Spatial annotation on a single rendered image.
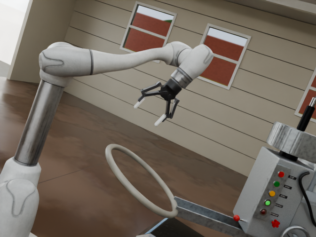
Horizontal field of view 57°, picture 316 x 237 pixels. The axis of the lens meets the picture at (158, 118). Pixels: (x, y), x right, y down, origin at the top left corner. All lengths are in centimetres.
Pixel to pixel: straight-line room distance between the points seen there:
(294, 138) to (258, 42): 653
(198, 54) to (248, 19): 683
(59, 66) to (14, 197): 51
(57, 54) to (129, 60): 28
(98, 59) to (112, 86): 780
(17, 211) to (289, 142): 121
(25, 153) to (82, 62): 49
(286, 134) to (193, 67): 56
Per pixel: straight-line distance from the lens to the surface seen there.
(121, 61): 119
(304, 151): 155
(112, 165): 133
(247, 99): 779
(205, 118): 792
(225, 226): 162
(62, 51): 114
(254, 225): 160
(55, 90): 130
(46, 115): 133
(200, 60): 131
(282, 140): 153
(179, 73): 131
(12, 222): 126
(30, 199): 125
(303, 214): 169
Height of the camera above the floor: 173
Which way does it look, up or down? 9 degrees down
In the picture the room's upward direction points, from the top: 21 degrees clockwise
